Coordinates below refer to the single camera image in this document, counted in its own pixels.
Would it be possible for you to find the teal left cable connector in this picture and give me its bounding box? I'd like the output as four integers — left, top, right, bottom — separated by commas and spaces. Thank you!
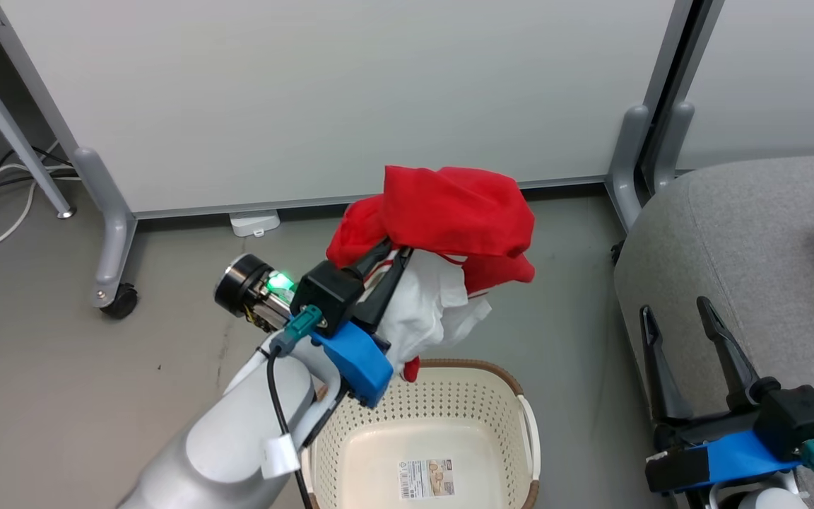
271, 305, 324, 356

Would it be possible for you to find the long white cable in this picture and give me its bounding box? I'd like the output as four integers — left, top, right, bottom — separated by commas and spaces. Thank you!
0, 163, 83, 255

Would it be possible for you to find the grey fabric sofa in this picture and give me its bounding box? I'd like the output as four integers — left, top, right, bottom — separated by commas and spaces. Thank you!
613, 155, 814, 509

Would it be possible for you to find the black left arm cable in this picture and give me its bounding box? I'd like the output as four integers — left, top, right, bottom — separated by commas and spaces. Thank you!
265, 345, 317, 509

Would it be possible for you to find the large white partition panel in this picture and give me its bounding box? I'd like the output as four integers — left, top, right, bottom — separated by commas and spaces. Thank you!
0, 0, 694, 309

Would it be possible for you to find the red and white garment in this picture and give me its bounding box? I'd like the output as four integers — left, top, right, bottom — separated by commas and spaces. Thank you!
325, 165, 537, 383

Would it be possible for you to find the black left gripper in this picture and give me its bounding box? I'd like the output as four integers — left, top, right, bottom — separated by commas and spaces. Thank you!
213, 238, 415, 337

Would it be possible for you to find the white power adapter box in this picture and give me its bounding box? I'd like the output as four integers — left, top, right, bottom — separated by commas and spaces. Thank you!
228, 209, 281, 238

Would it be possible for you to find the narrow white partition panel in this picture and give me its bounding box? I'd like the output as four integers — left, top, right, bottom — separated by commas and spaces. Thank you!
644, 0, 814, 196

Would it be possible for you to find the cream plastic laundry basket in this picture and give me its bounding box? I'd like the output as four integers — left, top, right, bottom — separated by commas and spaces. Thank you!
300, 358, 542, 509

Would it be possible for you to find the grey metal table leg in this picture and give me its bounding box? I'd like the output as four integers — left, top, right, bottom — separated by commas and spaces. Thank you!
0, 27, 77, 220

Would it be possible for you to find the white cable tag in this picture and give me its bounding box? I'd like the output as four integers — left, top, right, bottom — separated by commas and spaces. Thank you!
260, 434, 300, 479

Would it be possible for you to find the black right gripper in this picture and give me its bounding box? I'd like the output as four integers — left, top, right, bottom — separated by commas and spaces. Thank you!
639, 296, 814, 462

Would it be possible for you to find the paper label sticker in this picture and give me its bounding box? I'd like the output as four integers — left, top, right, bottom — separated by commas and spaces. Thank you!
398, 457, 456, 501

